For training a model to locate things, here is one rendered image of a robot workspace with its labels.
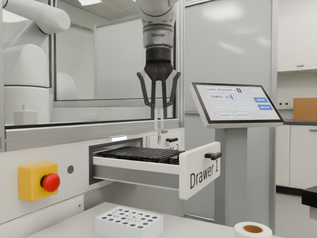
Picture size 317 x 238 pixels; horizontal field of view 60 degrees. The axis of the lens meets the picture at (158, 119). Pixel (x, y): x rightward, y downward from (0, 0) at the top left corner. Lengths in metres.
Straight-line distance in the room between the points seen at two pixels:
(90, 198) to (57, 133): 0.23
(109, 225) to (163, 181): 0.17
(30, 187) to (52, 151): 0.12
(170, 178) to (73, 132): 0.28
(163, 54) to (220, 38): 1.82
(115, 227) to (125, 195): 0.38
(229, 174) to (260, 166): 0.75
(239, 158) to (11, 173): 1.36
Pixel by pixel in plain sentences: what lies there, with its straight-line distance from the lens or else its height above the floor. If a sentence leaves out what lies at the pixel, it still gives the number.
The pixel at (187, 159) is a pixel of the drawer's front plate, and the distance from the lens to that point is 0.66.
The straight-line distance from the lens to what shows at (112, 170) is 0.79.
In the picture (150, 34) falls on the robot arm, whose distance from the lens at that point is 0.80.
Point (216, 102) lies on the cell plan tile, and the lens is 1.61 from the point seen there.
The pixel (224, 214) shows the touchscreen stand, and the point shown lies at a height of 0.41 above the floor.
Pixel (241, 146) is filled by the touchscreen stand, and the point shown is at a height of 0.81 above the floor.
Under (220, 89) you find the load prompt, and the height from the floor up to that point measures 1.15.
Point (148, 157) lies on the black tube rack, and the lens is 0.78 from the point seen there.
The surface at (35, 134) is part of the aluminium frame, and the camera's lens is 0.68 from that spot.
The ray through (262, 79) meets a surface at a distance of 2.41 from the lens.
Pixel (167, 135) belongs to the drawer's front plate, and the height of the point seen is 0.92.
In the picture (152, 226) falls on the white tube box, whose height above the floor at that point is 0.79.
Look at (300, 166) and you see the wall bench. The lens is 3.70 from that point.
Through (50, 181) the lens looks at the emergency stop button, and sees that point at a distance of 0.63.
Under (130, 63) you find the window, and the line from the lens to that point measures 1.01.
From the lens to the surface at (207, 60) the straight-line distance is 2.59.
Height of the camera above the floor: 1.03
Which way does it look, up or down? 2 degrees down
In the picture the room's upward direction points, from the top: straight up
